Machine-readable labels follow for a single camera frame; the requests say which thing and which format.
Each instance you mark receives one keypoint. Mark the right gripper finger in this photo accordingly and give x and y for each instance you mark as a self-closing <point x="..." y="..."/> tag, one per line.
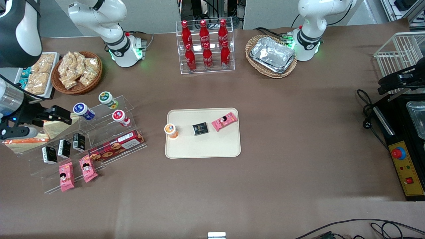
<point x="61" y="116"/>

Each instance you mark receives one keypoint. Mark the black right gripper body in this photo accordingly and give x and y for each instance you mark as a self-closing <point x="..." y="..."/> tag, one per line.
<point x="30" y="112"/>

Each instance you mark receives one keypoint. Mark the triangle sandwich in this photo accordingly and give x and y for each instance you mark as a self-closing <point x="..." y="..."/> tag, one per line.
<point x="61" y="127"/>
<point x="26" y="146"/>

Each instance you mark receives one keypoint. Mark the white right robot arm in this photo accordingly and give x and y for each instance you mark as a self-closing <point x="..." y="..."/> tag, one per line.
<point x="99" y="16"/>

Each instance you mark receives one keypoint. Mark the beige plastic tray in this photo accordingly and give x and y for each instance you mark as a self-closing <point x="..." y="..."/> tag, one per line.
<point x="206" y="146"/>

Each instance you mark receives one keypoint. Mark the steel food tray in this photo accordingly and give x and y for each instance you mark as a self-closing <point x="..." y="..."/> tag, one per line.
<point x="418" y="119"/>

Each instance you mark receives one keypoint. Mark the blue lid cup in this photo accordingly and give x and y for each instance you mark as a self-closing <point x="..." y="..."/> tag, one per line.
<point x="80" y="108"/>

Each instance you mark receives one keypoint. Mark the small black carton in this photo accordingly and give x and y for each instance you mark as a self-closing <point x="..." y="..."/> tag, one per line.
<point x="79" y="142"/>
<point x="64" y="148"/>
<point x="49" y="155"/>

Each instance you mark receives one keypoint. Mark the tan cracker pack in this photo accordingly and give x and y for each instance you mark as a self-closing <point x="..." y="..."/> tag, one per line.
<point x="44" y="62"/>
<point x="37" y="83"/>

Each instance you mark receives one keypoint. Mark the blue snack packet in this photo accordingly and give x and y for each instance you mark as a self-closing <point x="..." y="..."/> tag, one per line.
<point x="26" y="71"/>
<point x="23" y="83"/>

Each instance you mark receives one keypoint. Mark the clear bag of biscuits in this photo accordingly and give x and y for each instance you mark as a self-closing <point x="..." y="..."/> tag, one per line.
<point x="87" y="77"/>
<point x="79" y="57"/>
<point x="93" y="63"/>
<point x="68" y="81"/>
<point x="65" y="61"/>

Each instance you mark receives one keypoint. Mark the small clear acrylic riser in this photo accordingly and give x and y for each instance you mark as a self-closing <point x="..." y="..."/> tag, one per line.
<point x="99" y="114"/>

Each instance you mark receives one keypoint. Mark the green lid cup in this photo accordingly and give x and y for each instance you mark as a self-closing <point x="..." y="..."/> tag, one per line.
<point x="105" y="97"/>

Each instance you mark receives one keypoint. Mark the dark brown wicker basket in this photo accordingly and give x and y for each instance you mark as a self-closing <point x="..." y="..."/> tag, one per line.
<point x="96" y="81"/>

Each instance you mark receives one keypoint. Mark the white plastic bin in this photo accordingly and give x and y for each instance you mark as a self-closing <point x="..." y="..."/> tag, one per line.
<point x="54" y="66"/>

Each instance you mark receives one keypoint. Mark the red lid cup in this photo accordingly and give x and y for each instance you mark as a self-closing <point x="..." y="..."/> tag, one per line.
<point x="118" y="115"/>

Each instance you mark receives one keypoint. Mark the pink snack pack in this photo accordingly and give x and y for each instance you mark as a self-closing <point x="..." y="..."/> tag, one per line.
<point x="88" y="168"/>
<point x="66" y="177"/>
<point x="224" y="121"/>

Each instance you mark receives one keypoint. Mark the red cookie box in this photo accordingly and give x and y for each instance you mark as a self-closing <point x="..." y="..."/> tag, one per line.
<point x="116" y="146"/>

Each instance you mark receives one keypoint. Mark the large clear acrylic stepped shelf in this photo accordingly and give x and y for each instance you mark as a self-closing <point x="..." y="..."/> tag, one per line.
<point x="53" y="184"/>

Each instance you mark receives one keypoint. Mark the orange lid cup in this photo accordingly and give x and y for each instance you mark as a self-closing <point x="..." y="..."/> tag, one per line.
<point x="170" y="128"/>

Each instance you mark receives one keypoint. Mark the flat black snack packet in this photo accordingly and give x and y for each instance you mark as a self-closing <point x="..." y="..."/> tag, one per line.
<point x="200" y="128"/>

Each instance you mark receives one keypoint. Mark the red cola bottle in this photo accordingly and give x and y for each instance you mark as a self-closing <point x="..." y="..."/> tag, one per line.
<point x="222" y="30"/>
<point x="186" y="33"/>
<point x="207" y="58"/>
<point x="190" y="59"/>
<point x="225" y="56"/>
<point x="204" y="32"/>

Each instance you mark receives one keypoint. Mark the clear acrylic bottle rack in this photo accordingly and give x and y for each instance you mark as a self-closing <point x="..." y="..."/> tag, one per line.
<point x="199" y="71"/>

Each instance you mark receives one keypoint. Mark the light wicker basket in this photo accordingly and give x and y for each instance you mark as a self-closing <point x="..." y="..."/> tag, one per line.
<point x="249" y="49"/>

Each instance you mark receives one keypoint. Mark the stacked aluminium foil trays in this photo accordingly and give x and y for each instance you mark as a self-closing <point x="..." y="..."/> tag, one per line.
<point x="272" y="53"/>

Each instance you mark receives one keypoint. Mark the black sealing machine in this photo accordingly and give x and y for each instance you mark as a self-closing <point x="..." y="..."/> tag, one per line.
<point x="396" y="126"/>

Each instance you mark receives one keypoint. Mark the grey metal strip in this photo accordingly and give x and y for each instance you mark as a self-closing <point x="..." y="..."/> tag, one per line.
<point x="398" y="97"/>

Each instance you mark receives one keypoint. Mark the red emergency stop button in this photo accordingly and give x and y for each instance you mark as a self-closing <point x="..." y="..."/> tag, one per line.
<point x="397" y="152"/>

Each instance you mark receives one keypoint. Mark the yellow control panel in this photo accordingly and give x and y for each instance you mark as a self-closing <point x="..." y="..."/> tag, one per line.
<point x="410" y="169"/>

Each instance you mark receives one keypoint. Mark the black device box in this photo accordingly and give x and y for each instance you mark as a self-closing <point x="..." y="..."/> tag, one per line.
<point x="403" y="4"/>

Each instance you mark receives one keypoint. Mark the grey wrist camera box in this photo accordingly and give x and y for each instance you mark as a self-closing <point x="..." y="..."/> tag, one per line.
<point x="23" y="132"/>

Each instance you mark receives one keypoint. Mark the black equipment frame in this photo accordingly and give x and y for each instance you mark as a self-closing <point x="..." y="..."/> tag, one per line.
<point x="199" y="6"/>

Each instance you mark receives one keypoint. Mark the red rocker switch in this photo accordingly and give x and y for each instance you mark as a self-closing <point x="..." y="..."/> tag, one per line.
<point x="409" y="180"/>

